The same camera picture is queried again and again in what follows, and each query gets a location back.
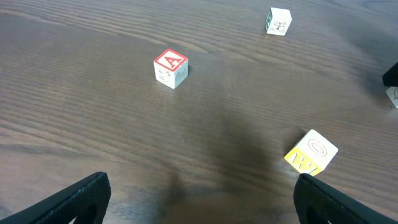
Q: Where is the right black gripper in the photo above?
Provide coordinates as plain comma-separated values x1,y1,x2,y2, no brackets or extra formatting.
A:
382,63,398,87

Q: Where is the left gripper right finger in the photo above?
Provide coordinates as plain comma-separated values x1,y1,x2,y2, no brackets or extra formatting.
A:
293,174,397,224

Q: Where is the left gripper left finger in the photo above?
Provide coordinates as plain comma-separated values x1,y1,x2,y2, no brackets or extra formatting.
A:
1,172,111,224

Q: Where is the blue number 2 block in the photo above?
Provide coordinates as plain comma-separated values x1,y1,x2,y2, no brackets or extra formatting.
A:
386,86,398,108

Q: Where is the red letter A block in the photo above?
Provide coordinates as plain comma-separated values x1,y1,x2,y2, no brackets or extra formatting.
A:
154,49,188,89

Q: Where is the yellow W O block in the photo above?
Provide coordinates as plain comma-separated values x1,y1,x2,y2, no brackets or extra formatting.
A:
284,129,338,176

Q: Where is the white block upper left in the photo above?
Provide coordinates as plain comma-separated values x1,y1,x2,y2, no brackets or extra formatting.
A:
265,7,292,36

